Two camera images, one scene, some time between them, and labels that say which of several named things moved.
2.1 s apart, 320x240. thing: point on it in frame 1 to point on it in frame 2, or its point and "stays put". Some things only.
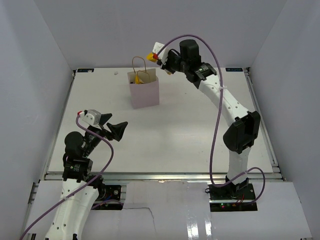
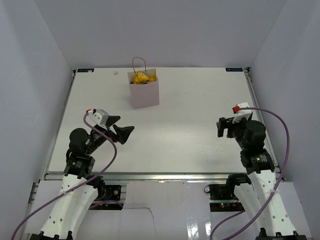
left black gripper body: (94, 136) stays put
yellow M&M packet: (138, 80) to (152, 78)
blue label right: (234, 69) stays put
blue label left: (85, 70) stays put
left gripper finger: (104, 118) to (112, 119)
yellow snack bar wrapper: (150, 57) to (141, 78)
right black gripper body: (174, 62) to (236, 130)
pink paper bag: (144, 86) stays put
